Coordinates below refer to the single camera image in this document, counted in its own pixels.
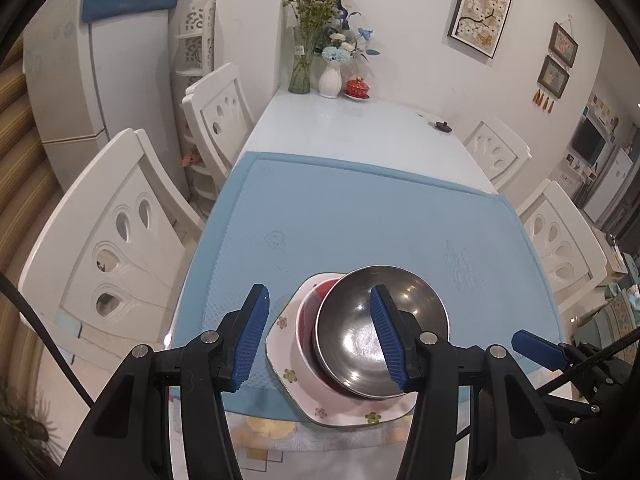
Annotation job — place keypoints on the small black lid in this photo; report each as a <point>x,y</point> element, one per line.
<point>443,127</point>

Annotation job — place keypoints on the blue steel bowl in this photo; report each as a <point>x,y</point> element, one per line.
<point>407,292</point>

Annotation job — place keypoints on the red steel bowl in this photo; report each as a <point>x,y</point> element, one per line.
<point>312,334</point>

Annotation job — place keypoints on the white refrigerator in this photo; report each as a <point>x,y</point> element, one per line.
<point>88,82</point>

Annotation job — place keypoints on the large framed picture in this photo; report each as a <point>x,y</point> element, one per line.
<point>479,24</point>

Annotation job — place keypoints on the small framed picture lower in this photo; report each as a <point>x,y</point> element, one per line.
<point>553,77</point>

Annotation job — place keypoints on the glass vase with greenery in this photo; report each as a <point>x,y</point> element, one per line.
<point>312,17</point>

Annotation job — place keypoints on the near right white chair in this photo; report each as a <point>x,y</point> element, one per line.
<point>566,246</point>

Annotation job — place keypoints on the larger white floral plate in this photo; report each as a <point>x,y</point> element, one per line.
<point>290,353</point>

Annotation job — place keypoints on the near left white chair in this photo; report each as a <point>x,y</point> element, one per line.
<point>108,267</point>

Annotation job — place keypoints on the light blue table mat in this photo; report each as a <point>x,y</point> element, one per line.
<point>282,218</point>

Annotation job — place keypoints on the red lidded cup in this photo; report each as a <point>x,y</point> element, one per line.
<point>356,89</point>

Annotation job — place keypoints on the white chair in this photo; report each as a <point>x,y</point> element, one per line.
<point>108,267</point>
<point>566,246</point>
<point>219,120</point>
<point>498,150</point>

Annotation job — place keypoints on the pink cartoon bowl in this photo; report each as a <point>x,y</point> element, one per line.
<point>337,341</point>

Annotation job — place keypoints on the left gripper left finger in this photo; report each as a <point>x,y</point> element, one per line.
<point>126,432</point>

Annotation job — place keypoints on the far right white chair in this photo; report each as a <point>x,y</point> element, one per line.
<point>498,150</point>

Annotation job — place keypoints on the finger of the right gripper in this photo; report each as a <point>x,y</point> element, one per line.
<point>541,351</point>

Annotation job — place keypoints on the far left white chair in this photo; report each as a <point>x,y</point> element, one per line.
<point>219,120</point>

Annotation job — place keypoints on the white flower vase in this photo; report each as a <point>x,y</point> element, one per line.
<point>330,82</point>

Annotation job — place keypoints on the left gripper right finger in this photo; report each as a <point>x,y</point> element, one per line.
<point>512,434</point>

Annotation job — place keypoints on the orange hanging ornaments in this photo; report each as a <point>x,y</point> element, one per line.
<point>543,100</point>

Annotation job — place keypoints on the white corner shelf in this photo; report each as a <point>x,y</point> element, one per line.
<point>194,59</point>

